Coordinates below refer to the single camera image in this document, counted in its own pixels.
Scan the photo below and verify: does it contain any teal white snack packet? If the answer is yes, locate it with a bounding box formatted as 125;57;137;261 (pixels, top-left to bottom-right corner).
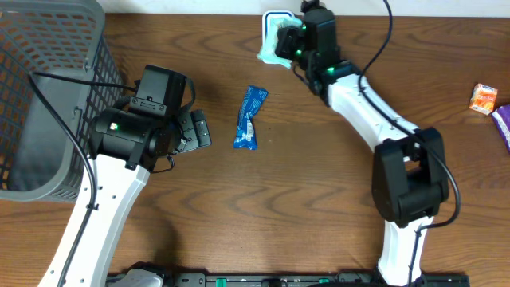
257;16;302;69

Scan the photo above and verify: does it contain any blue snack wrapper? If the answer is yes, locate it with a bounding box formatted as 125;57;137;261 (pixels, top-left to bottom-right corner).
233;85;269;150

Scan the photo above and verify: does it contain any orange Kleenex tissue pack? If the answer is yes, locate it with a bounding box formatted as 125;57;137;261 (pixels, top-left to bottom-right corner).
469;83;498;116

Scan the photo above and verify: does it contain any red purple snack bag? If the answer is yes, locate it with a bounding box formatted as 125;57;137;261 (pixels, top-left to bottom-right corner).
491;104;510;151

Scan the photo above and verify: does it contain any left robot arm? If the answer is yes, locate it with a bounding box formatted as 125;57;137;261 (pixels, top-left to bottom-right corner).
40;65;211;286

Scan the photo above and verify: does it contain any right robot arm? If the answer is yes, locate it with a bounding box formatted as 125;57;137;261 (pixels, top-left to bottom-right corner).
261;1;452;286

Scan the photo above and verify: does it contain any grey plastic mesh basket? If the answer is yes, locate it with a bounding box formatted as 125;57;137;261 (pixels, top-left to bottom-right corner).
1;0;124;202

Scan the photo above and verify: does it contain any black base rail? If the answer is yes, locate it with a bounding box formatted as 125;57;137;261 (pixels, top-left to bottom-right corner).
105;272;471;287

